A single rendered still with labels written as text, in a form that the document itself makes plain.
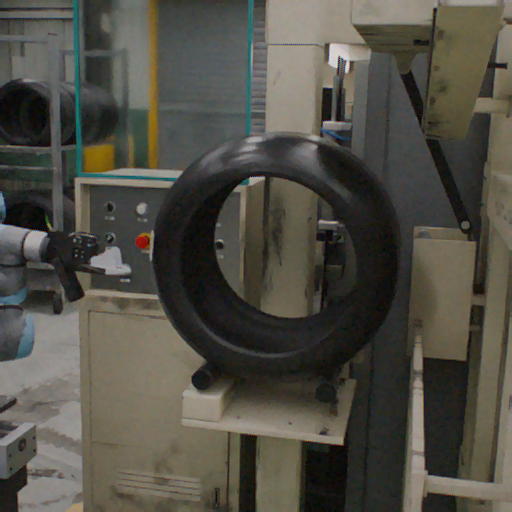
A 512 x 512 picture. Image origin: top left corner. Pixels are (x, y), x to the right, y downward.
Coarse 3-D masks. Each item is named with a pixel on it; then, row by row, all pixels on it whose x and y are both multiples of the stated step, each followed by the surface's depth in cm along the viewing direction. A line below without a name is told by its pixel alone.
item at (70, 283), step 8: (56, 264) 176; (56, 272) 176; (64, 272) 176; (72, 272) 179; (64, 280) 176; (72, 280) 177; (64, 288) 176; (72, 288) 176; (80, 288) 178; (72, 296) 176; (80, 296) 178
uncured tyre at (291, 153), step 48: (240, 144) 155; (288, 144) 152; (336, 144) 168; (192, 192) 156; (336, 192) 150; (384, 192) 164; (192, 240) 185; (384, 240) 151; (192, 288) 184; (384, 288) 153; (192, 336) 162; (240, 336) 185; (288, 336) 185; (336, 336) 155
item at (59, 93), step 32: (64, 64) 615; (0, 96) 506; (32, 96) 545; (64, 96) 510; (0, 128) 511; (32, 128) 550; (64, 128) 509; (64, 160) 628; (32, 192) 517; (64, 192) 557; (32, 224) 584; (64, 224) 515; (32, 288) 518
